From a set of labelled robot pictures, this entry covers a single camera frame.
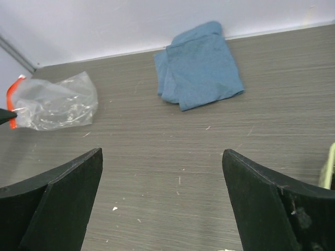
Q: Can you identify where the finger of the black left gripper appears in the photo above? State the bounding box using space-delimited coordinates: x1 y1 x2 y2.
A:
0 108 17 125

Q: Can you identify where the pale green plastic basket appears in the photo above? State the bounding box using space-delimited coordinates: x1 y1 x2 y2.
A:
318 143 334 190

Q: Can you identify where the blue folded cloth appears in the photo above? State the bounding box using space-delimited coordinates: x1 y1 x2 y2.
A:
154 21 244 111

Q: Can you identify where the clear zip bag orange zipper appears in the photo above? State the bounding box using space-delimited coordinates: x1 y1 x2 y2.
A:
6 72 98 131

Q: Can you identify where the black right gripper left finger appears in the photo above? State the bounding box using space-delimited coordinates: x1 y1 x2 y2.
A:
1 148 103 251

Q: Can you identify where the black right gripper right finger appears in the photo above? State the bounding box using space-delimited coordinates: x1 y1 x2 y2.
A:
222 149 334 250

